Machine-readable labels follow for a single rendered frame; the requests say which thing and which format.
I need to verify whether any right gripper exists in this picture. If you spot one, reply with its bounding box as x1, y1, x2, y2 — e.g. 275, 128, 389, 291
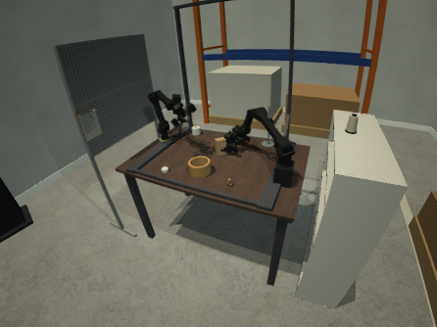
170, 103, 196, 127

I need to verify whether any white ruled paper sheet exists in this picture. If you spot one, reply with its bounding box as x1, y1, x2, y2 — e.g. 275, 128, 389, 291
77, 111, 102, 142

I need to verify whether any brown cardboard box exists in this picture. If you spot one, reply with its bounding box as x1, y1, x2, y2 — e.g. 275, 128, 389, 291
215, 137, 227, 157

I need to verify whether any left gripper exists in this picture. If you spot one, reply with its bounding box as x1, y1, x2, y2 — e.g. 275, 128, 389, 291
221, 135, 241, 154

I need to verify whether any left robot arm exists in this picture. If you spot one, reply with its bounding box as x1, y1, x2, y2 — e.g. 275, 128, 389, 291
226, 107, 295, 168

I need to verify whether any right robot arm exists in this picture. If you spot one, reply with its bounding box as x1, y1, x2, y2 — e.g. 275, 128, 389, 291
148, 90, 184, 141

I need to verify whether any black metal gantry frame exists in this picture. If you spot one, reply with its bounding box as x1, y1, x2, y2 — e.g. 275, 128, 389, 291
173, 0, 295, 138

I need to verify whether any dark grey pegboard panel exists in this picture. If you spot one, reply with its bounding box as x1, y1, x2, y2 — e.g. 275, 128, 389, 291
73, 78, 158, 158
55, 34, 151, 107

